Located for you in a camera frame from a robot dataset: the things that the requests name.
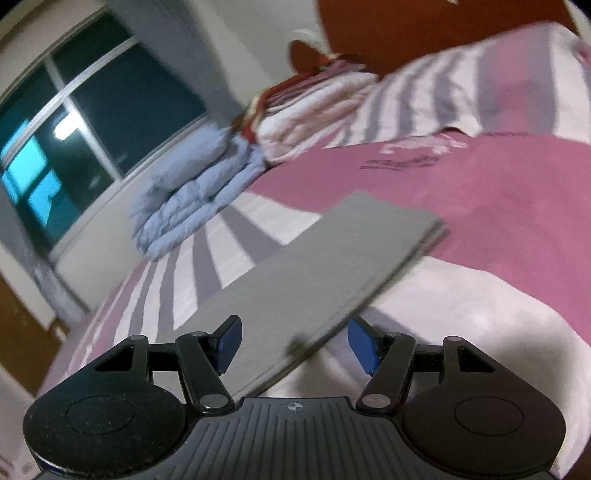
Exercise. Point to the folded white quilt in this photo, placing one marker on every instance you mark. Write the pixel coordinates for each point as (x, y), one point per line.
(314, 122)

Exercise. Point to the folded red blanket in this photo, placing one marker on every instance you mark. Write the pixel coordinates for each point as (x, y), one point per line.
(295, 84)

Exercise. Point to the brown wooden door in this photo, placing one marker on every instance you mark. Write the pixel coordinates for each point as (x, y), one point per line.
(23, 332)

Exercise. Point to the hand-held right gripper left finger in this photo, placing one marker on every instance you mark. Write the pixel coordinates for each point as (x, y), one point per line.
(229, 339)

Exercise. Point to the window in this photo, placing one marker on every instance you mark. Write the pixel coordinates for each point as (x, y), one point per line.
(138, 83)

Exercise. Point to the pink striped bed cover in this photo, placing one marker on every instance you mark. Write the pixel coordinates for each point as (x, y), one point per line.
(508, 207)

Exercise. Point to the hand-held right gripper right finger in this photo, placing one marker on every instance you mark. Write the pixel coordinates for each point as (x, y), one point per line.
(361, 344)

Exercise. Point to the grey pants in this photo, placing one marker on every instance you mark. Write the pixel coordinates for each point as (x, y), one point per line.
(323, 267)

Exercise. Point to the grey curtain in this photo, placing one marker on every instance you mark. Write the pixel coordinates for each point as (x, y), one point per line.
(41, 277)
(184, 27)

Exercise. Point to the folded light blue duvet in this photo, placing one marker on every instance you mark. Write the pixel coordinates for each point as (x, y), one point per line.
(194, 198)

